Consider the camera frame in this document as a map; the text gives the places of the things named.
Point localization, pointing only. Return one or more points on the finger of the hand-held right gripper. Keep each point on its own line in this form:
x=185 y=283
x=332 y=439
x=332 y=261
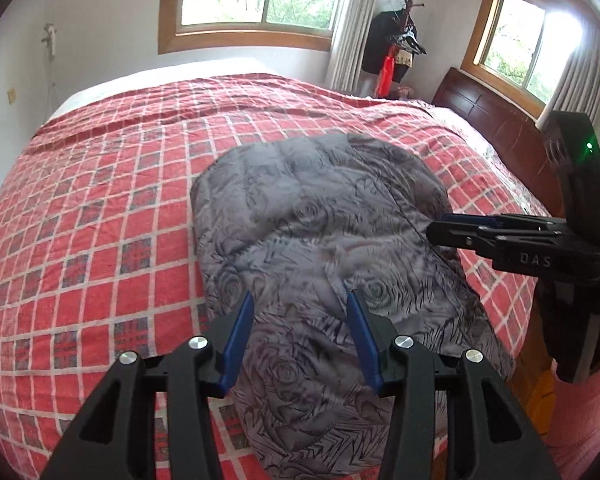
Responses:
x=455 y=236
x=470 y=220

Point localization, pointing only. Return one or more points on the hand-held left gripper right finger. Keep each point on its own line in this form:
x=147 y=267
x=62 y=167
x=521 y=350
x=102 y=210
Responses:
x=362 y=345

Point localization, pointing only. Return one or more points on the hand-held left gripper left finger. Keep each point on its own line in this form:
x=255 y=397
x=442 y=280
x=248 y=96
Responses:
x=240 y=340

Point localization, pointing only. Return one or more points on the grey rose-print padded coat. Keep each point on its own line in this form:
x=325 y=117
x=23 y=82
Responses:
x=305 y=220

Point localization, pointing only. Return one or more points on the person's right forearm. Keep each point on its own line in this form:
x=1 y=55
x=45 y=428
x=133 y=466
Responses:
x=580 y=420

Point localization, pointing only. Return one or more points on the wooden headboard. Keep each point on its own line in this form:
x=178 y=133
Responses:
x=500 y=125

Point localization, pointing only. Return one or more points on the red hanging garment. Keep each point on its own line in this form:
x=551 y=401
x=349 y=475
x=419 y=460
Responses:
x=386 y=75

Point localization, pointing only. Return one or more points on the white curtain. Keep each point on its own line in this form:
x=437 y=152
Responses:
x=352 y=25
x=575 y=75

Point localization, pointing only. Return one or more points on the bed with red plaid cover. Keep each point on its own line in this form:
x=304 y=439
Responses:
x=105 y=210

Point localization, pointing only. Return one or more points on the small wooden-framed window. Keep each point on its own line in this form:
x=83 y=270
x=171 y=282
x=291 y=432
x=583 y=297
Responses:
x=525 y=35

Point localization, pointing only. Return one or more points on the wooden coat rack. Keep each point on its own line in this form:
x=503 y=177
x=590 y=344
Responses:
x=409 y=15

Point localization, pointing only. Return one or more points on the white bed sheet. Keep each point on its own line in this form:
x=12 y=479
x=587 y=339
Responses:
x=155 y=77

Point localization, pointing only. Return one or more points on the wall outlet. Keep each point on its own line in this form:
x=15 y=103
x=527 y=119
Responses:
x=12 y=96

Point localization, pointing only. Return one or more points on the white wall fixture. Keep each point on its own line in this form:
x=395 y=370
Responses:
x=50 y=40

